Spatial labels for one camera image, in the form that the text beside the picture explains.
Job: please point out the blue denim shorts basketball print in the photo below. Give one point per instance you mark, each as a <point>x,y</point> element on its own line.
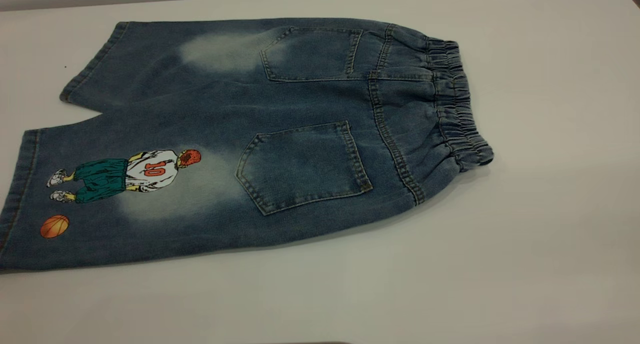
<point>280,109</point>

